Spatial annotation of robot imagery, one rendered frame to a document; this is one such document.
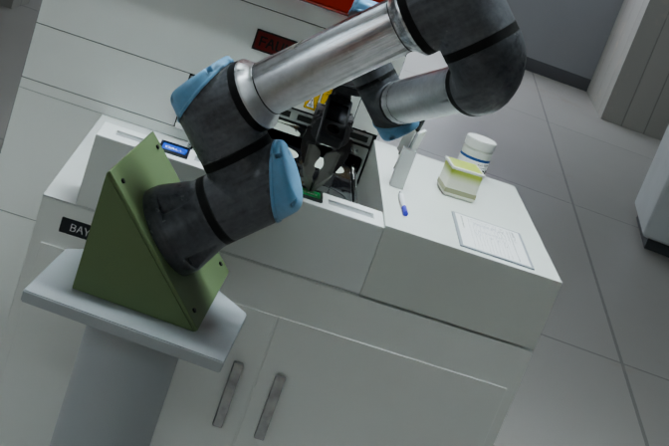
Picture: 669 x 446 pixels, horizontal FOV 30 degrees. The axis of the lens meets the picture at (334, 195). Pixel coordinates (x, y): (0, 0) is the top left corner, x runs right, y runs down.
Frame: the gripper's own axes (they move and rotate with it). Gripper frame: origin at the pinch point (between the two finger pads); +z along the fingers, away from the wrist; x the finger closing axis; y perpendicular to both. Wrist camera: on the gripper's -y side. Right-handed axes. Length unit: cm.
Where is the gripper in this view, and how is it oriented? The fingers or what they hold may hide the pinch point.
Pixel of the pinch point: (312, 185)
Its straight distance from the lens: 231.1
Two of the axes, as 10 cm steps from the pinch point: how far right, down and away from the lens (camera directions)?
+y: 0.0, -3.0, 9.6
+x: -9.5, -3.1, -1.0
